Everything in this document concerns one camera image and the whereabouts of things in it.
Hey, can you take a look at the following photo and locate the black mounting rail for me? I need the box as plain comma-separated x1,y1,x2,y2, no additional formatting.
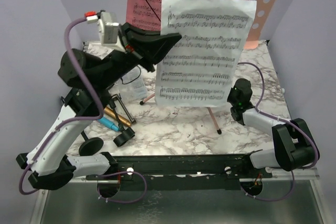
83,153,274,192

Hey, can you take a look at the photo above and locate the black desktop mic stand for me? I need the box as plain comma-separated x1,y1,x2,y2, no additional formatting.
106,94,135,147

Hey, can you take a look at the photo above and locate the blue microphone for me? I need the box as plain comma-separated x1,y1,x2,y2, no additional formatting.
97,117,120,132

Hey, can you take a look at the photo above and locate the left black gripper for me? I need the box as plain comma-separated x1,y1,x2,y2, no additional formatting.
94,22,180,90

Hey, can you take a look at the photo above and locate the black round-base mic stand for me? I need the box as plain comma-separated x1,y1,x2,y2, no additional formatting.
60,95,104,156

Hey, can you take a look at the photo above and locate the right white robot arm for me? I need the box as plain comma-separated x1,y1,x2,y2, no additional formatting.
227,78,320,178

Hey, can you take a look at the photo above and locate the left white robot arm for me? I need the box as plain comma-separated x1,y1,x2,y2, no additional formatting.
16,23,182,191

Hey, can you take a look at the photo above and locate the aluminium frame rail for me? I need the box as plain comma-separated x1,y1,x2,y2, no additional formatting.
39,160,320,183

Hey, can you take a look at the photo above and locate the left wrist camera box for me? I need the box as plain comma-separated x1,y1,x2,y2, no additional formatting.
85,10,121,50

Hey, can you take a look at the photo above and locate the clear plastic compartment box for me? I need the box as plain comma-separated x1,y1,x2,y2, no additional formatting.
117,76,148,102

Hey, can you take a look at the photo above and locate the white paper sheet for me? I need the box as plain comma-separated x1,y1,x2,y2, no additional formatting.
154,0,257,107

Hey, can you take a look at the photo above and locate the gold microphone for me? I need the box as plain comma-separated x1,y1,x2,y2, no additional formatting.
104,107,132,127

